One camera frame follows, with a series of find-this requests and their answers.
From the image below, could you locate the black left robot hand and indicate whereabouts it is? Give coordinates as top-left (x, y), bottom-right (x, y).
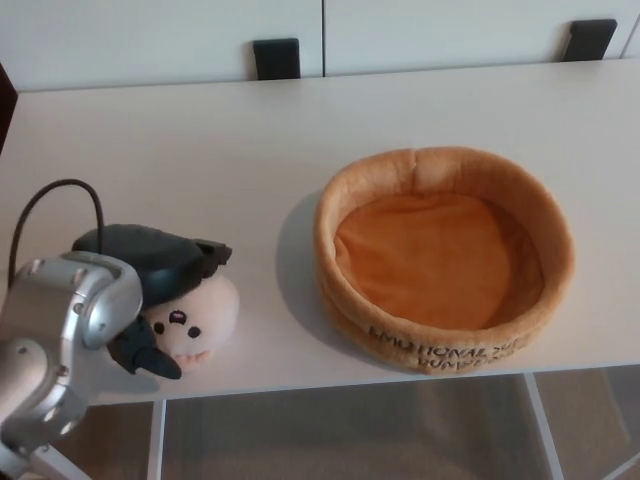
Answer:
top-left (71, 222), bottom-right (234, 382)

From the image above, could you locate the cream plush dumpling toy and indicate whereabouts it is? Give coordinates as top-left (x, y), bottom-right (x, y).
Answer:
top-left (144, 274), bottom-right (242, 372)

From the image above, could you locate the orange round plush basket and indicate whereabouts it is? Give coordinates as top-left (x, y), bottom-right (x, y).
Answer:
top-left (313, 147), bottom-right (576, 376)

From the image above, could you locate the dark brown panel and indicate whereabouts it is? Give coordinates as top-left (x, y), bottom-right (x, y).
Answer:
top-left (0, 61), bottom-right (21, 157)

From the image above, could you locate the white cabinet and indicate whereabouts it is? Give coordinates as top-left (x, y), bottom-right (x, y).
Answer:
top-left (0, 0), bottom-right (640, 94)

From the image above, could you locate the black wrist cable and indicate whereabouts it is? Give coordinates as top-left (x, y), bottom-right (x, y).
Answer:
top-left (6, 179), bottom-right (108, 292)

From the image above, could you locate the white left table leg frame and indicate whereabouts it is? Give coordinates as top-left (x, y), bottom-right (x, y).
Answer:
top-left (19, 398), bottom-right (168, 480)

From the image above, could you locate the white table leg frame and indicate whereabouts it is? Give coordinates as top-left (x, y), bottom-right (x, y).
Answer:
top-left (521, 371), bottom-right (640, 480)
top-left (19, 398), bottom-right (168, 480)

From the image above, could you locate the white right table leg frame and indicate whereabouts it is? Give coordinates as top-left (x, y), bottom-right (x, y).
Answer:
top-left (521, 371), bottom-right (640, 480)

